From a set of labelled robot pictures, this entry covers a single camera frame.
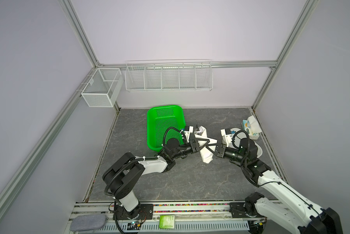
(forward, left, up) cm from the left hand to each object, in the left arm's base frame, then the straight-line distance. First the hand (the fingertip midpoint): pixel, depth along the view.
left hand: (210, 145), depth 72 cm
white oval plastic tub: (+1, -12, +7) cm, 14 cm away
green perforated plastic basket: (+36, +25, -24) cm, 50 cm away
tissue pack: (+22, -36, -17) cm, 45 cm away
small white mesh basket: (+47, +64, +2) cm, 80 cm away
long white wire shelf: (+52, +20, +7) cm, 56 cm away
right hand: (-1, +2, 0) cm, 2 cm away
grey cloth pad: (-26, +62, -21) cm, 71 cm away
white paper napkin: (-4, +2, -2) cm, 5 cm away
